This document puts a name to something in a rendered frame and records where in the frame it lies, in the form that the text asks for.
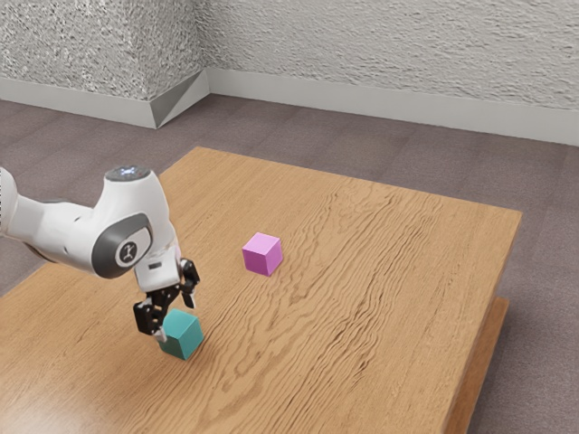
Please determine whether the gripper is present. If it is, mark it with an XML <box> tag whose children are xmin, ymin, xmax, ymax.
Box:
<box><xmin>132</xmin><ymin>257</ymin><xmax>201</xmax><ymax>342</ymax></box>

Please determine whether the teal block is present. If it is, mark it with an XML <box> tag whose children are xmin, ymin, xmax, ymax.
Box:
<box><xmin>157</xmin><ymin>308</ymin><xmax>204</xmax><ymax>362</ymax></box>

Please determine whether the pink block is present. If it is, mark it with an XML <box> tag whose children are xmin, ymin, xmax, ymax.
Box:
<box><xmin>242</xmin><ymin>231</ymin><xmax>284</xmax><ymax>278</ymax></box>

